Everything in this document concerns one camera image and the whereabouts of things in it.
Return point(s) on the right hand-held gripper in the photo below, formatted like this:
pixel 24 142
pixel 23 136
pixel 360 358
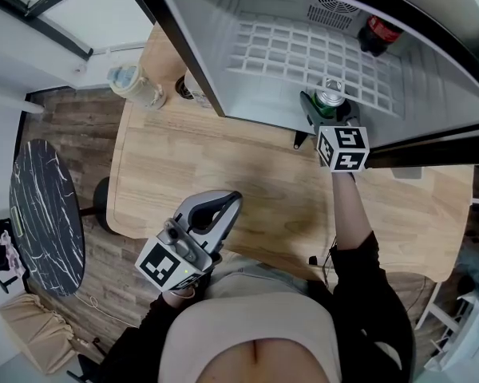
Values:
pixel 343 150

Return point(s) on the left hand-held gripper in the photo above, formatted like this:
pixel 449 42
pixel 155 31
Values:
pixel 163 261

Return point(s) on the green drink can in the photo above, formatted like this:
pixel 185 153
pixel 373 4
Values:
pixel 329 98

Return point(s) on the dark cola bottle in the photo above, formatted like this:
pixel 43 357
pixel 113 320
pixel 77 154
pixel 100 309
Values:
pixel 379 34

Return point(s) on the black mini fridge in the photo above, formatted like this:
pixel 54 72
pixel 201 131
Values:
pixel 207 34

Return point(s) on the person's right forearm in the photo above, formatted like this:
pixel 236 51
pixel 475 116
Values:
pixel 349 210

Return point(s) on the person's left forearm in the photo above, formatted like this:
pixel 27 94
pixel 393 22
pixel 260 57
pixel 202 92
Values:
pixel 179 299

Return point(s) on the light wooden table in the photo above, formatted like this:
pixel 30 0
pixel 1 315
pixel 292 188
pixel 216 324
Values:
pixel 223 154

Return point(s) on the person's beige trousers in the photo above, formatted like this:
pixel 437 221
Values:
pixel 255 279

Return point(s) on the clear plastic water bottle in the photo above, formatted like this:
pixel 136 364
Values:
pixel 195 90

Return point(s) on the person's torso in beige top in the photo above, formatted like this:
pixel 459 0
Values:
pixel 247 325

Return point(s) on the small black looped item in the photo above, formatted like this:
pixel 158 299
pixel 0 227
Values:
pixel 181 88

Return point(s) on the black marble round table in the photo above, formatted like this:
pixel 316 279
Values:
pixel 44 222

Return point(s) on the person's black jacket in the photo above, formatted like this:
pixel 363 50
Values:
pixel 367 301

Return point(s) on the green phone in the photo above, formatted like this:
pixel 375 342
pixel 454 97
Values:
pixel 17 222

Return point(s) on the black chair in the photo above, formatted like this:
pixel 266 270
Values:
pixel 85 363

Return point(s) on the patterned pink cloth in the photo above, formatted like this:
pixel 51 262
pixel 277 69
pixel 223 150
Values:
pixel 12 253

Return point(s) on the beige fabric bag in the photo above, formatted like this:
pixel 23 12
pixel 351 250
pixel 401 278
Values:
pixel 36 333

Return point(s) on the black framed window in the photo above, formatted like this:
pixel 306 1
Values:
pixel 84 10

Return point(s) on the white desk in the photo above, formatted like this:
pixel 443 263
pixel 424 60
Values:
pixel 463 333

